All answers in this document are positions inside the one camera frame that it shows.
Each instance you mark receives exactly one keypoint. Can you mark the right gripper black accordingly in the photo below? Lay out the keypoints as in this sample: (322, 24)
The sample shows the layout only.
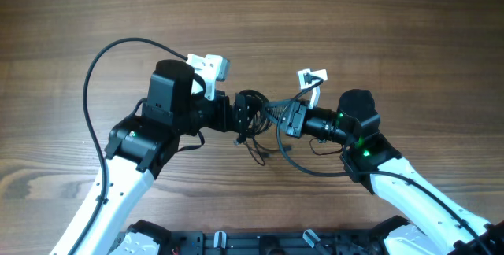
(296, 118)

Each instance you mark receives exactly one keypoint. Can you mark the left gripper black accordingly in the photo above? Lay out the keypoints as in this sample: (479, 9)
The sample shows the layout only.
(221, 105)

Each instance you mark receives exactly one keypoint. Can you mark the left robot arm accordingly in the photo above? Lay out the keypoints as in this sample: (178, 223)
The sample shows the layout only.
(182, 99)

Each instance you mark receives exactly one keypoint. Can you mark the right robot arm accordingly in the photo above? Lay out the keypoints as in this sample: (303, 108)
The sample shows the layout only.
(431, 223)

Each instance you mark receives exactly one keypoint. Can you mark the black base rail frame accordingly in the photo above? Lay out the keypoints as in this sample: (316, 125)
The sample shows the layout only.
(144, 237)

